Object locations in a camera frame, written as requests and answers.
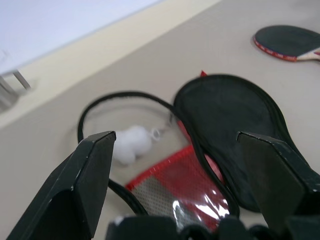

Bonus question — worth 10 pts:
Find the white plush charm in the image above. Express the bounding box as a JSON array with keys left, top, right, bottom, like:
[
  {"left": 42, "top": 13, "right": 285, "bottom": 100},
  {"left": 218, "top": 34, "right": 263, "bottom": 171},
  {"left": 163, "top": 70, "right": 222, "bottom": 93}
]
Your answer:
[{"left": 112, "top": 125, "right": 153, "bottom": 166}]

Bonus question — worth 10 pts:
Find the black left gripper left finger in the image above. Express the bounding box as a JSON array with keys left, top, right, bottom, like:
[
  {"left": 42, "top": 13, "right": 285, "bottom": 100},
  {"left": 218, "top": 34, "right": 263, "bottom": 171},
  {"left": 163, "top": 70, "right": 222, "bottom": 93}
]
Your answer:
[{"left": 6, "top": 130, "right": 117, "bottom": 240}]

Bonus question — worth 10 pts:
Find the silver key chain with ring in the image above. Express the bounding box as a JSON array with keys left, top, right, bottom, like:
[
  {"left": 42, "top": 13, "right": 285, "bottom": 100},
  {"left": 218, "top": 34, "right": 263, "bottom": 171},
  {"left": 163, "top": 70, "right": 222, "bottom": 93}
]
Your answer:
[{"left": 149, "top": 113, "right": 176, "bottom": 141}]

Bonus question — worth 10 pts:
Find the black red paddle case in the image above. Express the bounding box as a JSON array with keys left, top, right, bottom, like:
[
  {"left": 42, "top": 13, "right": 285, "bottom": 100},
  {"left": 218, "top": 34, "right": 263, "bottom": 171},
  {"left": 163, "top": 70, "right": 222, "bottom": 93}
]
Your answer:
[{"left": 76, "top": 70, "right": 320, "bottom": 233}]

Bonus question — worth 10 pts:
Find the table tennis paddle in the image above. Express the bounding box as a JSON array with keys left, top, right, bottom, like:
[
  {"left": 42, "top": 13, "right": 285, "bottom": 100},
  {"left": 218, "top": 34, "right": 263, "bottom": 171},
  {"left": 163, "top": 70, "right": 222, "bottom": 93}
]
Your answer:
[{"left": 253, "top": 24, "right": 320, "bottom": 62}]

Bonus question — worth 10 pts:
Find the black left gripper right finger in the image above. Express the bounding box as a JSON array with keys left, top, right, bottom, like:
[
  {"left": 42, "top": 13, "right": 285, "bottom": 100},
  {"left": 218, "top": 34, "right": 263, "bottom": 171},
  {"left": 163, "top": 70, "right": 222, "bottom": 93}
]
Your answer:
[{"left": 236, "top": 131, "right": 320, "bottom": 223}]

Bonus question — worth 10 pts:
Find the stainless steel pitcher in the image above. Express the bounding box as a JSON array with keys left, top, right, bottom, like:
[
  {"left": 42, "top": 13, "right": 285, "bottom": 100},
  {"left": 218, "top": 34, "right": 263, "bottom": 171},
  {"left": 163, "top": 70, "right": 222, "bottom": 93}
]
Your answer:
[{"left": 0, "top": 69, "right": 33, "bottom": 112}]

